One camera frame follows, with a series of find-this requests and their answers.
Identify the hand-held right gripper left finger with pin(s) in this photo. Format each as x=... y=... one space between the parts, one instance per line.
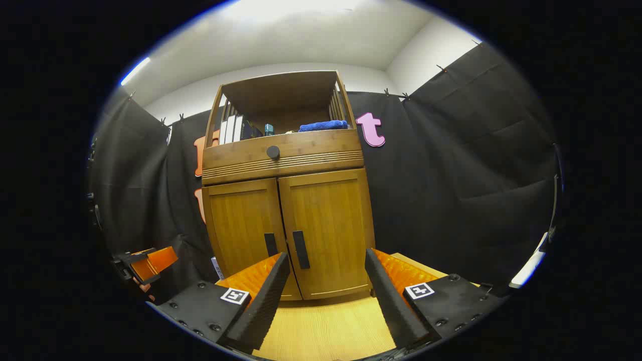
x=266 y=301

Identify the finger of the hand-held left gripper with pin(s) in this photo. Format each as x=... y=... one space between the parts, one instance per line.
x=145 y=272
x=161 y=258

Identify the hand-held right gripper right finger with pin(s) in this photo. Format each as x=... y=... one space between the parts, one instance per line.
x=391 y=301

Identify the wooden shoe cabinet door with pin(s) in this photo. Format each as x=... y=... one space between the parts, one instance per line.
x=241 y=220
x=331 y=215

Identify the wooden double-door shoe cabinet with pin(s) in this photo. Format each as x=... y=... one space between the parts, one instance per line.
x=321 y=210

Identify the wooden cabinet drawer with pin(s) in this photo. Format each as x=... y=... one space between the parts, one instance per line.
x=311 y=150

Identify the white blue standing book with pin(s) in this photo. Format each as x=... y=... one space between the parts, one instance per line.
x=217 y=268

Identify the black backdrop cloth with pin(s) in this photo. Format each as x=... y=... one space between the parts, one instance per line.
x=451 y=175

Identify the round black drawer knob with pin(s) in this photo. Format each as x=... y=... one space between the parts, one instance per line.
x=273 y=152

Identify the dark book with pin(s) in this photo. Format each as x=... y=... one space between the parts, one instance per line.
x=251 y=130

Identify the blue towel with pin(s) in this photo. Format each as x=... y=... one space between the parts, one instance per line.
x=323 y=126

